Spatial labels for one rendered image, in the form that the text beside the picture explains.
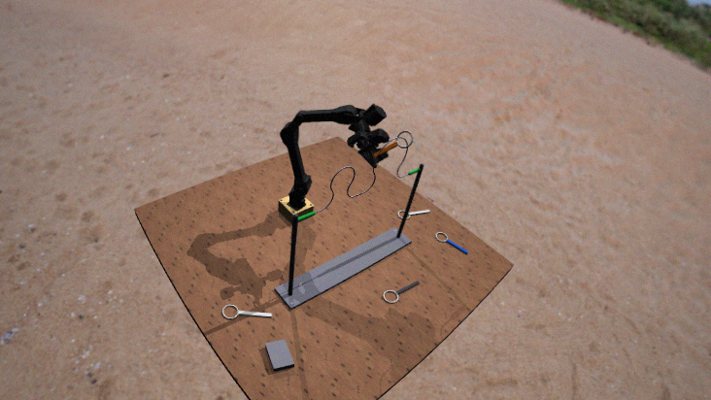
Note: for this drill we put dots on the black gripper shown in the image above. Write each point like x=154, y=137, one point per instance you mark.
x=367, y=148

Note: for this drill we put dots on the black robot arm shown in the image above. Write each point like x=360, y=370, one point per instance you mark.
x=346, y=115

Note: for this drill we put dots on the orange handle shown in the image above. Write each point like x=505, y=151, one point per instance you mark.
x=395, y=144

